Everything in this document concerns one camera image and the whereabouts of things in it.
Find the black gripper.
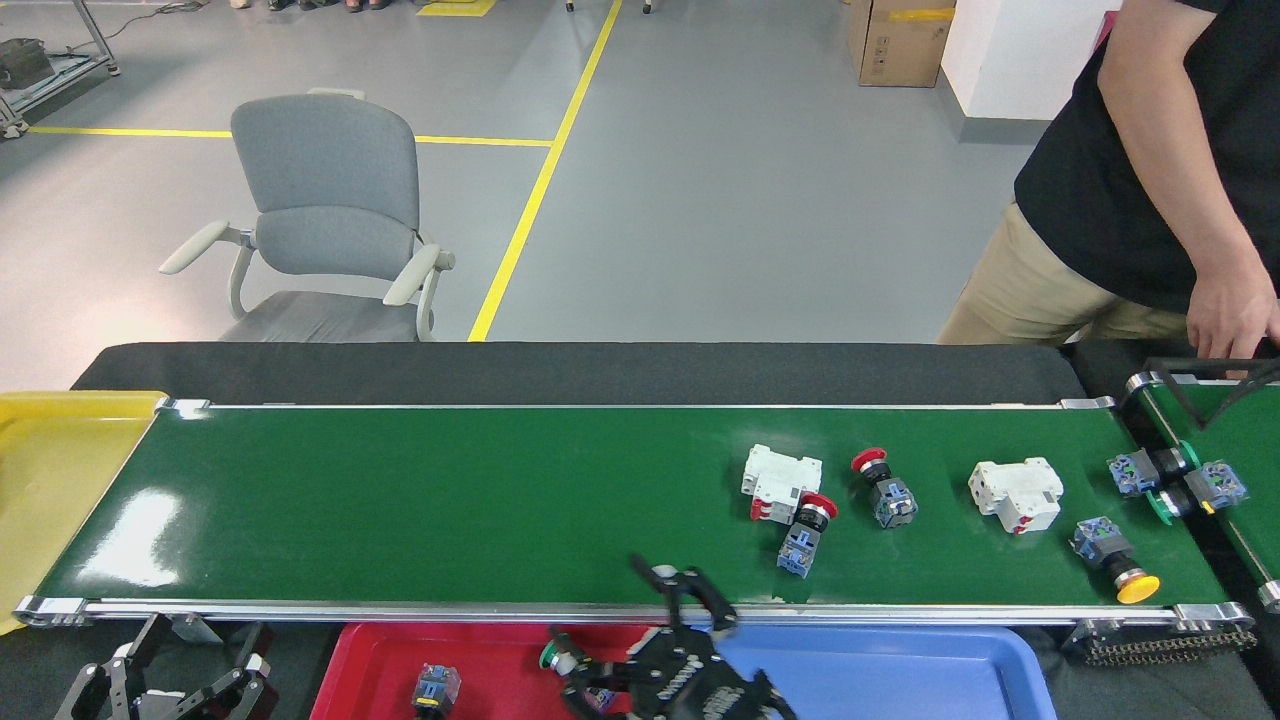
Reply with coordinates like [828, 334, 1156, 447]
[548, 555, 801, 720]
[55, 613, 279, 720]

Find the white circuit breaker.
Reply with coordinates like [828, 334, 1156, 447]
[968, 457, 1065, 536]
[741, 444, 824, 525]

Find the yellow mushroom push button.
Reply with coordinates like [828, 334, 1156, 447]
[1071, 516, 1162, 606]

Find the red plastic tray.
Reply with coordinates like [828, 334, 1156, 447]
[310, 622, 691, 720]

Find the yellow plastic tray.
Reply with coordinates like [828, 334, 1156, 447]
[0, 390, 169, 636]

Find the blue plastic tray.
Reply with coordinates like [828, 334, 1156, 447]
[715, 625, 1058, 720]

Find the long green conveyor belt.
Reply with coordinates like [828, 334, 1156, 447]
[12, 397, 1256, 631]

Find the short green feeder conveyor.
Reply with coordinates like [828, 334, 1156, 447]
[1125, 370, 1280, 613]

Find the person's right hand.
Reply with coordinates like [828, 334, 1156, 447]
[1187, 272, 1280, 383]

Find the large black table cloth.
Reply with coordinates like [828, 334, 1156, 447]
[0, 342, 1271, 720]

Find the small black table cloth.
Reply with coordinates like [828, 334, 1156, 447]
[1060, 338, 1280, 720]

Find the grey office chair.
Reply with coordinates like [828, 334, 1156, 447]
[158, 88, 456, 344]

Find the black bent guide strip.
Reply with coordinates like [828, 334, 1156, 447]
[1143, 355, 1280, 433]

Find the person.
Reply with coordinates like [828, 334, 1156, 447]
[937, 0, 1280, 383]

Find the black device box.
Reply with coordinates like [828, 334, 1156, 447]
[0, 38, 54, 91]

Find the brown cardboard box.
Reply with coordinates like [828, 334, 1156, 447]
[847, 0, 956, 88]

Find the conveyor drive chain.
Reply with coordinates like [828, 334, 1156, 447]
[1065, 618, 1259, 668]

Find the aluminium frame rack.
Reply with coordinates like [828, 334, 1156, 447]
[0, 0, 121, 141]

